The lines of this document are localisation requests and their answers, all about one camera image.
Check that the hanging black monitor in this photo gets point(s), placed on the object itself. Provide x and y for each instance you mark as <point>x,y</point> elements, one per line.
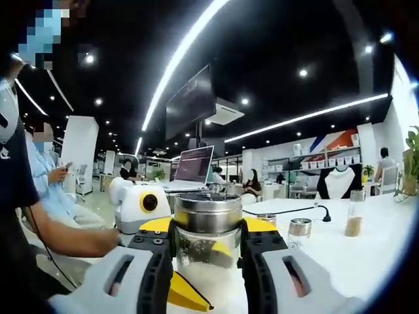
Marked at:
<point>190,104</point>

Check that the white ceiling air conditioner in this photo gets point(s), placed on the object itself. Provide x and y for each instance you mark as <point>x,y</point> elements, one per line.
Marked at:
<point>226,112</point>

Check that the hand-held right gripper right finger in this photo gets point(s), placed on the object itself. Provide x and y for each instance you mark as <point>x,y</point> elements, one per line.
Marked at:
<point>262,281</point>

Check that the white office chair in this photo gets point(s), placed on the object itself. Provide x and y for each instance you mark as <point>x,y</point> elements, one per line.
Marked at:
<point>391,178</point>

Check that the long ceiling light strip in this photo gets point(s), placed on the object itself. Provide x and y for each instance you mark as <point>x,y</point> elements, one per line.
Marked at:
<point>376,98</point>
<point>173,59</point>

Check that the white chest-worn device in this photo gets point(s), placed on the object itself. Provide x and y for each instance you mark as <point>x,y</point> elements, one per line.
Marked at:
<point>8,111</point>

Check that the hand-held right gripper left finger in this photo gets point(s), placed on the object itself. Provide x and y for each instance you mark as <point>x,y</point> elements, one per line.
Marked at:
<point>154,281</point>

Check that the small potted plant yellow pot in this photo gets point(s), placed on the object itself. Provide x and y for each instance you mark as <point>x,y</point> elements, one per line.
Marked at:
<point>368,171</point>

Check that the small glass seasoning bottle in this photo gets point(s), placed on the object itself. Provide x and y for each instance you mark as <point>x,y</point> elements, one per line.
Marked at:
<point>299,229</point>
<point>266,217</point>

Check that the tall seasoning bottle white contents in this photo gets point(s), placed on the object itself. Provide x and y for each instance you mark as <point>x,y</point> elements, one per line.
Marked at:
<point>207,212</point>

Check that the large green potted plant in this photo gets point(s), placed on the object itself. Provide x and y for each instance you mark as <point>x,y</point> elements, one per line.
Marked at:
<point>410,153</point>

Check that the person's torso dark shirt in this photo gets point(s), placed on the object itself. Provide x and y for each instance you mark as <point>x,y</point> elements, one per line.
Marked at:
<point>13,183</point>

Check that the storage shelf with white boxes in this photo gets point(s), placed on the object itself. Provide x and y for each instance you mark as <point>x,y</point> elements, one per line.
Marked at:
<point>294,167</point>

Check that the tall seasoning bottle brown contents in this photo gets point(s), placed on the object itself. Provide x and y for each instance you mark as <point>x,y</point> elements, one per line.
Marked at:
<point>354,227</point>

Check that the open silver laptop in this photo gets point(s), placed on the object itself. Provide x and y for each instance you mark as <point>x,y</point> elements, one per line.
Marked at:
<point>193,163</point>

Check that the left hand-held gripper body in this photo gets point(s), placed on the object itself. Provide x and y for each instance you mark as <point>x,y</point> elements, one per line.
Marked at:
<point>131,209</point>

